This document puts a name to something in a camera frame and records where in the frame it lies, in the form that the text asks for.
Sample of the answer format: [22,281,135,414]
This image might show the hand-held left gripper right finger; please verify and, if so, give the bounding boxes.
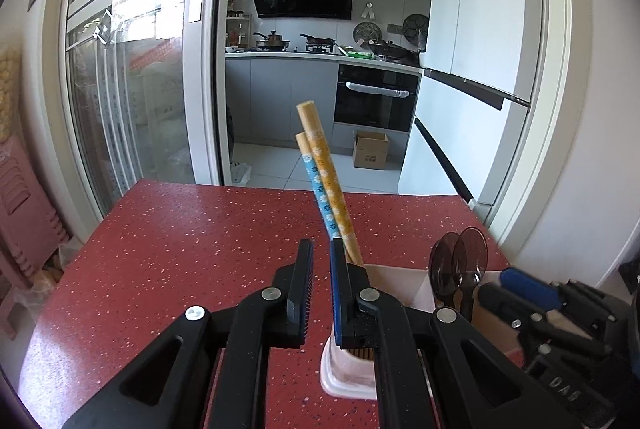
[329,238,583,429]

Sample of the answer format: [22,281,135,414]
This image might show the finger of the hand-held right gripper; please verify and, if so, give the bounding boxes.
[475,284,613,360]
[499,268,632,325]

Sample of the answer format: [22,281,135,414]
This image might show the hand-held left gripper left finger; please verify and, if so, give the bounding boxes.
[60,238,315,429]

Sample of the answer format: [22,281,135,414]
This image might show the pale pink plastic utensil holder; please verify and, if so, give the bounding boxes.
[320,261,526,400]

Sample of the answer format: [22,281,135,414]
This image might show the dark translucent plastic spoon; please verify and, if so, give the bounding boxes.
[452,226,488,322]
[428,232,466,310]

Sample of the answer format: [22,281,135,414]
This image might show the blue patterned chopstick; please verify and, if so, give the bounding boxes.
[295,132,343,242]

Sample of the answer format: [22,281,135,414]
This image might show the orange patterned chopstick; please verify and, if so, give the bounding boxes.
[296,100,366,267]

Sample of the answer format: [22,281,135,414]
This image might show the white plastic bag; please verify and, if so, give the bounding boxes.
[229,162,252,186]

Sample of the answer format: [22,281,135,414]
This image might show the cardboard box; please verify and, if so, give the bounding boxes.
[351,130,391,171]

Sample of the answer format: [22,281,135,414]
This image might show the black built-in oven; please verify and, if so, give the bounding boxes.
[333,62,421,133]

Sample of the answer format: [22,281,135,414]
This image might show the grey kitchen counter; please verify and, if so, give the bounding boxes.
[224,49,423,147]

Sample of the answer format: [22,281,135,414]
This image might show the clear plastic bag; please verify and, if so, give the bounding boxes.
[30,239,68,295]

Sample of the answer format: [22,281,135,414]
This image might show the black wok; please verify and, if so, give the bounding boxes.
[369,39,418,60]

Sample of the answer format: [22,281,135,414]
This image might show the steel pot with lid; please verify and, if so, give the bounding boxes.
[253,30,291,50]

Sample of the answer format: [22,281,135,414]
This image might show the sliding glass door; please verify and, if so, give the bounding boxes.
[64,0,223,215]

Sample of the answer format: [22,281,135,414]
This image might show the round steamer rack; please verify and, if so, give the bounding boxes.
[353,22,382,46]

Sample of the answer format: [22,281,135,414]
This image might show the white refrigerator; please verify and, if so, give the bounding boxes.
[397,0,547,212]

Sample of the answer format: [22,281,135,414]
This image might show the stack of pink plastic stools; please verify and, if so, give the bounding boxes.
[0,134,68,342]

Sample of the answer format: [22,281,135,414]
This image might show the bag of pale balls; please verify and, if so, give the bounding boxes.
[0,44,25,145]

